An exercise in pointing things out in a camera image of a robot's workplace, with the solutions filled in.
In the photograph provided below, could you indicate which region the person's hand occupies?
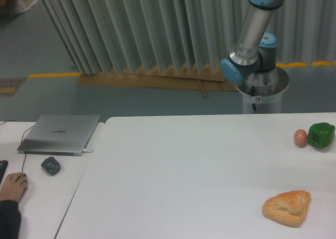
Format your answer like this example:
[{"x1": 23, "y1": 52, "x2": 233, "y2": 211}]
[{"x1": 1, "y1": 172, "x2": 28, "y2": 203}]

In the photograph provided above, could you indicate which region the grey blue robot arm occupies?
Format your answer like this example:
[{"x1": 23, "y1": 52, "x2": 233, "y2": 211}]
[{"x1": 220, "y1": 0, "x2": 285, "y2": 84}]

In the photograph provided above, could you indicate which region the black keyboard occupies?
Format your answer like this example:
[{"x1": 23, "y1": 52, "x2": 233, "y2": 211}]
[{"x1": 0, "y1": 160, "x2": 8, "y2": 183}]

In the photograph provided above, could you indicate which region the silver closed laptop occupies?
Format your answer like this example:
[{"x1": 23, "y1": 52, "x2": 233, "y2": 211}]
[{"x1": 17, "y1": 115, "x2": 100, "y2": 155}]

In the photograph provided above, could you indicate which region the orange floor sign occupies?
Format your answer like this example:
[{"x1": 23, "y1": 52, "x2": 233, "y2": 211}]
[{"x1": 0, "y1": 78, "x2": 26, "y2": 97}]

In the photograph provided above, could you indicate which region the pale green pleated curtain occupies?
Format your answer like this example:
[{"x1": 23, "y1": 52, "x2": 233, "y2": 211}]
[{"x1": 41, "y1": 0, "x2": 335, "y2": 74}]

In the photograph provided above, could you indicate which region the golden pastry turnover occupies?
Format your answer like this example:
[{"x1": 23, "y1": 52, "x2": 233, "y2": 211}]
[{"x1": 262, "y1": 190, "x2": 311, "y2": 227}]

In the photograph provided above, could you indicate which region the brown egg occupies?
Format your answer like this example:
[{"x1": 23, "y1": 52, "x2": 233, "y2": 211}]
[{"x1": 293, "y1": 129, "x2": 307, "y2": 148}]

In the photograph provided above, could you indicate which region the green bell pepper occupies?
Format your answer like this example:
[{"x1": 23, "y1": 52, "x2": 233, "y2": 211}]
[{"x1": 308, "y1": 122, "x2": 335, "y2": 149}]

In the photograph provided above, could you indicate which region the black mouse cable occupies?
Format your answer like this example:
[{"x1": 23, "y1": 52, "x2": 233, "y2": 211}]
[{"x1": 0, "y1": 119, "x2": 43, "y2": 174}]

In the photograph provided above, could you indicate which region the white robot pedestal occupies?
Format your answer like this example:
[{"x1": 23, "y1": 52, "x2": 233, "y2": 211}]
[{"x1": 237, "y1": 67, "x2": 289, "y2": 114}]

